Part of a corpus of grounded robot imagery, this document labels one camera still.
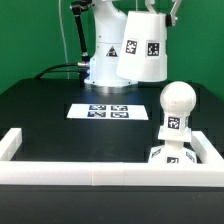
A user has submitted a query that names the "white lamp base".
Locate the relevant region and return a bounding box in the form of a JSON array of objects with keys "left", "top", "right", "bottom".
[{"left": 148, "top": 126, "right": 197, "bottom": 164}]

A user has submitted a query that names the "white marker sheet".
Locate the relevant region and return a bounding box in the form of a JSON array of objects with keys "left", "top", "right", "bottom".
[{"left": 67, "top": 104, "right": 148, "bottom": 120}]

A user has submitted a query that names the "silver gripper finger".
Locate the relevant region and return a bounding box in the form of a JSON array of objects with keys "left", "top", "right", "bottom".
[
  {"left": 145, "top": 0, "right": 157, "bottom": 14},
  {"left": 166, "top": 0, "right": 182, "bottom": 26}
]

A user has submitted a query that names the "white hanging cable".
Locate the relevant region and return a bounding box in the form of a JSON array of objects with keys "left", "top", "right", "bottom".
[{"left": 58, "top": 0, "right": 70, "bottom": 80}]

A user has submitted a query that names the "white lamp shade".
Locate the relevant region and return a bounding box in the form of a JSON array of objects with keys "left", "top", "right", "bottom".
[{"left": 116, "top": 11, "right": 167, "bottom": 82}]

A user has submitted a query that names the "black cable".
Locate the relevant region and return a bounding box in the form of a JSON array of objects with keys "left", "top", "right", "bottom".
[{"left": 33, "top": 62, "right": 91, "bottom": 81}]

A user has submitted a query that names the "white fence frame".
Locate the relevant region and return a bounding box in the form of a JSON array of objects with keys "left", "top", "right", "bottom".
[{"left": 0, "top": 128, "right": 224, "bottom": 187}]

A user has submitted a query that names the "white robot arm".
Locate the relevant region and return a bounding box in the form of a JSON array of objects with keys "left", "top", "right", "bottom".
[{"left": 84, "top": 0, "right": 182, "bottom": 92}]

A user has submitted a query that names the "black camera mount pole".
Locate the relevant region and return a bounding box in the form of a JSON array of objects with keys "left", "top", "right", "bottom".
[{"left": 70, "top": 0, "right": 92, "bottom": 62}]

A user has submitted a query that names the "white lamp bulb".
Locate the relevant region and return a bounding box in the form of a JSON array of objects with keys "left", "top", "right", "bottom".
[{"left": 158, "top": 81, "right": 196, "bottom": 142}]

